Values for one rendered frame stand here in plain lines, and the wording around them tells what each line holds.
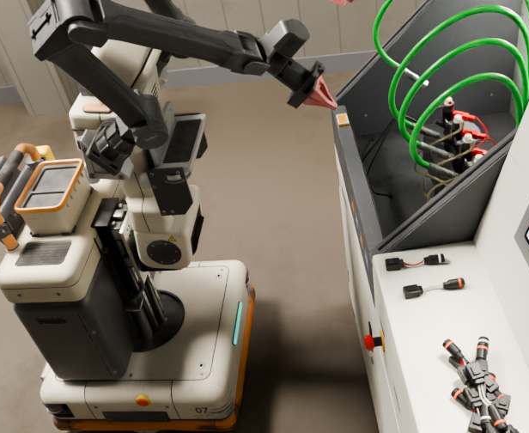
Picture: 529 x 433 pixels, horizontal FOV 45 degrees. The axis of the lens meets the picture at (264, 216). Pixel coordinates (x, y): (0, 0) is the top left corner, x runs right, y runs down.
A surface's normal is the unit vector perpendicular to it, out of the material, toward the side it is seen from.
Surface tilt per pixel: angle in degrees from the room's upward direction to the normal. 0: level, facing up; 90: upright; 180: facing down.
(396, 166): 0
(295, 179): 0
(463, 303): 0
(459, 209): 90
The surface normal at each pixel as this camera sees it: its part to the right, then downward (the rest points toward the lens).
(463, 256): -0.15, -0.74
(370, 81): 0.06, 0.66
